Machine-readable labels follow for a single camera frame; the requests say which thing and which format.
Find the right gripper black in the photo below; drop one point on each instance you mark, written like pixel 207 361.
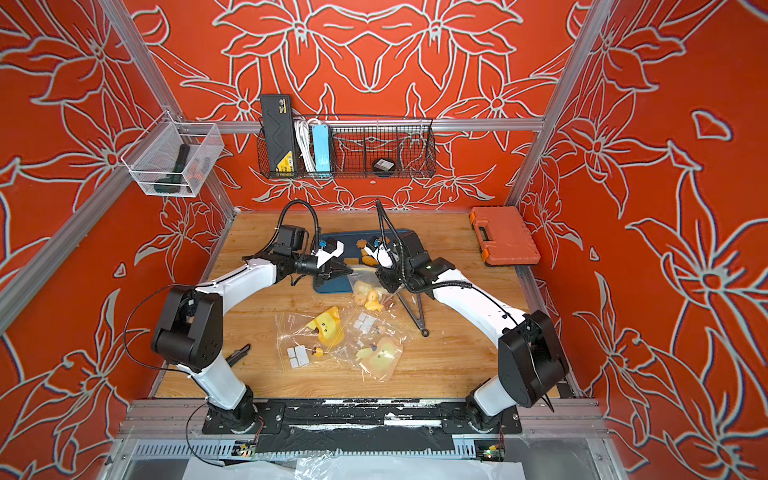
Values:
pixel 385 276

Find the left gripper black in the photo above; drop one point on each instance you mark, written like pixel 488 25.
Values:
pixel 325 275

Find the dark blue tray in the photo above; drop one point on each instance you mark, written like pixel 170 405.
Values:
pixel 352 255

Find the bag with cream bear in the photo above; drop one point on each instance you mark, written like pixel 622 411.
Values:
pixel 367 292

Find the black metal tongs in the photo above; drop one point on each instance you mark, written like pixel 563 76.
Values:
pixel 413 306

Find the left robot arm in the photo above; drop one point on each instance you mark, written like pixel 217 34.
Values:
pixel 189 332

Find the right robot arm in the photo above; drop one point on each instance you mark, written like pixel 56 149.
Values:
pixel 530 356

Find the bag with yellow duck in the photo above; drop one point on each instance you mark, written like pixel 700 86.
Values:
pixel 310 341

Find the orange tool case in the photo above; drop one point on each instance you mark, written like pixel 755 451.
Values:
pixel 503 237

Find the light blue power bank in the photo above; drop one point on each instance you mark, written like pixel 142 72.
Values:
pixel 321 145

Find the black box in basket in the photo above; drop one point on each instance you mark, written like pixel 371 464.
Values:
pixel 278 126

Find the black wire wall basket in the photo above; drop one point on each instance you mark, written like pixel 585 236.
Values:
pixel 357 143

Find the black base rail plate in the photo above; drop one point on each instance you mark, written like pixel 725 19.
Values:
pixel 406 427

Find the dark green screwdriver handle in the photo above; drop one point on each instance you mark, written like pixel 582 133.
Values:
pixel 172 182

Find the clear acrylic wall bin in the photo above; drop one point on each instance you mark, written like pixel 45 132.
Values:
pixel 152 154

